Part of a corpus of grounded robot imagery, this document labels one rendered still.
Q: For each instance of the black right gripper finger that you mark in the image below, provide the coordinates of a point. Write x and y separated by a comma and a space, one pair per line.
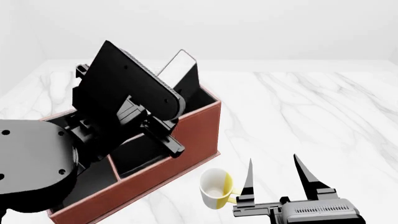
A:
311, 184
248, 186

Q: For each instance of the white smartphone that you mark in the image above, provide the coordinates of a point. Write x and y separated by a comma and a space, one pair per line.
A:
178, 67

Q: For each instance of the red-brown leather caddy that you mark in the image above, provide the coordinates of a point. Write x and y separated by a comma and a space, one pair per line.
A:
174, 163

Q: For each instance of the white and yellow mug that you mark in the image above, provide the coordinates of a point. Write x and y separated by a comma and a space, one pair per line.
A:
214, 186

